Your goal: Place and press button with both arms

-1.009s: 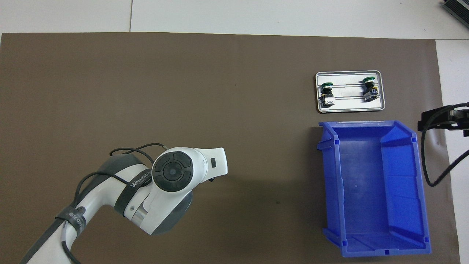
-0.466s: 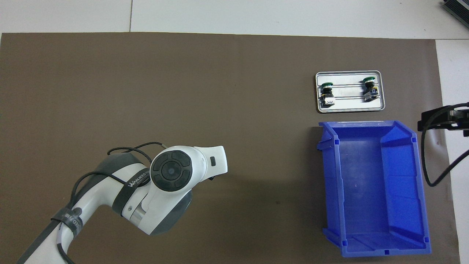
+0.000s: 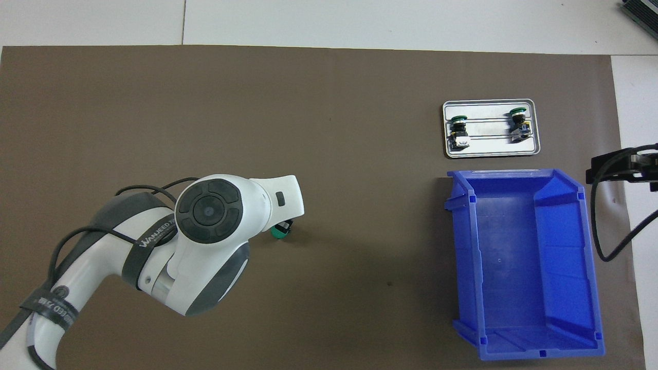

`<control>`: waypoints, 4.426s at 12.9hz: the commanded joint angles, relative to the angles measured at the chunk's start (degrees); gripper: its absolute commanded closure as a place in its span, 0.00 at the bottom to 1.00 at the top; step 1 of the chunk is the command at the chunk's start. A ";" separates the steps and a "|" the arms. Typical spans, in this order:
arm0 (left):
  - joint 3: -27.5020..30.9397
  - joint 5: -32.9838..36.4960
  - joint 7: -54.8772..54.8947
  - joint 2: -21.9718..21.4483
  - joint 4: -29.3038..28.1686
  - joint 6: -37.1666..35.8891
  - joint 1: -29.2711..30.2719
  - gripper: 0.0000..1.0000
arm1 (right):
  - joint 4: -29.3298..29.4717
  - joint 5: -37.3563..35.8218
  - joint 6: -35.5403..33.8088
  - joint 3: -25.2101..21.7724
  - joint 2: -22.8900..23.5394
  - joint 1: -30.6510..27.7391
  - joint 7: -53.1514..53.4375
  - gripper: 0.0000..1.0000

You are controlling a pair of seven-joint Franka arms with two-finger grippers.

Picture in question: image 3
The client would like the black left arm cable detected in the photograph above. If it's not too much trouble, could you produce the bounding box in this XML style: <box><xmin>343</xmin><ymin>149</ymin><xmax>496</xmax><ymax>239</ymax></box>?
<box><xmin>0</xmin><ymin>177</ymin><xmax>201</xmax><ymax>370</ymax></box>

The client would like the brown table mat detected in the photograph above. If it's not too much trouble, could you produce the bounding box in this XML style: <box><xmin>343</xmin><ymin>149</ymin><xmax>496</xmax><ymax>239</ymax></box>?
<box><xmin>0</xmin><ymin>45</ymin><xmax>647</xmax><ymax>370</ymax></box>

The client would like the grey ribbed metal device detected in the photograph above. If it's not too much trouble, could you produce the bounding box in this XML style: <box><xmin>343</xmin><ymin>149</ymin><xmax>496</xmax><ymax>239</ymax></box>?
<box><xmin>619</xmin><ymin>0</ymin><xmax>658</xmax><ymax>32</ymax></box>

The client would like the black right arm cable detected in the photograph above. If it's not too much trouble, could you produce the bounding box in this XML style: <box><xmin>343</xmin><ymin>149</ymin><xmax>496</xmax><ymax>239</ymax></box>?
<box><xmin>591</xmin><ymin>144</ymin><xmax>658</xmax><ymax>264</ymax></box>

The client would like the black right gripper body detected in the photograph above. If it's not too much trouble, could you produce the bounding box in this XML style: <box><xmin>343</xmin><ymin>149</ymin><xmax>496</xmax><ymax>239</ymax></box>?
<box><xmin>640</xmin><ymin>152</ymin><xmax>658</xmax><ymax>192</ymax></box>

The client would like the green push button switch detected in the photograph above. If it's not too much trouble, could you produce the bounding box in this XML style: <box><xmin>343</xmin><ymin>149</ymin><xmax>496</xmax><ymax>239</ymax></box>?
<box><xmin>271</xmin><ymin>219</ymin><xmax>295</xmax><ymax>240</ymax></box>
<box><xmin>509</xmin><ymin>107</ymin><xmax>531</xmax><ymax>143</ymax></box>
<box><xmin>448</xmin><ymin>114</ymin><xmax>472</xmax><ymax>151</ymax></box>

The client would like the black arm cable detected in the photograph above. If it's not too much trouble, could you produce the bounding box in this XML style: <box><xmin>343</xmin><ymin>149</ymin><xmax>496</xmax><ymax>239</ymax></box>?
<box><xmin>591</xmin><ymin>144</ymin><xmax>658</xmax><ymax>264</ymax></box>
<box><xmin>0</xmin><ymin>177</ymin><xmax>201</xmax><ymax>370</ymax></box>

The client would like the silver metal tray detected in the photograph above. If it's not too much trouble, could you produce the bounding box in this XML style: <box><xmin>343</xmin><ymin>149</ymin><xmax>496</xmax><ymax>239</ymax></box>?
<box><xmin>442</xmin><ymin>99</ymin><xmax>541</xmax><ymax>159</ymax></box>

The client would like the blue plastic storage bin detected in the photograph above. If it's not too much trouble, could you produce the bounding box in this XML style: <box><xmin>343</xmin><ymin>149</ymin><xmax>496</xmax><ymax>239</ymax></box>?
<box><xmin>443</xmin><ymin>168</ymin><xmax>606</xmax><ymax>361</ymax></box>

